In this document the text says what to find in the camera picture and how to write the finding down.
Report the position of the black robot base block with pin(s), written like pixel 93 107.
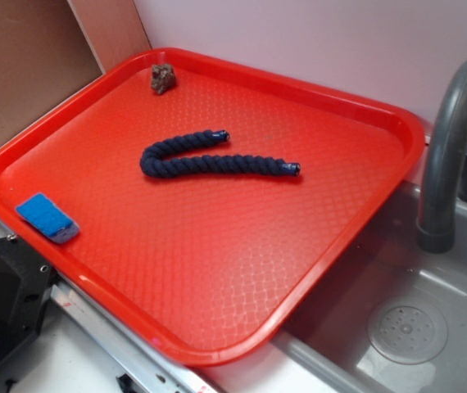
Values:
pixel 25 282

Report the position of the grey curved faucet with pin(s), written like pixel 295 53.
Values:
pixel 445 172

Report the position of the brown cardboard panel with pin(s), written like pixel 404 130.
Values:
pixel 49 50

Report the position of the round sink drain cover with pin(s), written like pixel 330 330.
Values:
pixel 407 330

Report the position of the small brown rock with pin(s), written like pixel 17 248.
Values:
pixel 163 78

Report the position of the grey plastic sink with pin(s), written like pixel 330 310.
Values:
pixel 327 333

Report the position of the blue sponge block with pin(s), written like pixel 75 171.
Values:
pixel 48 219

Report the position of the red plastic tray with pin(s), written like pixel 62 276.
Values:
pixel 206 267

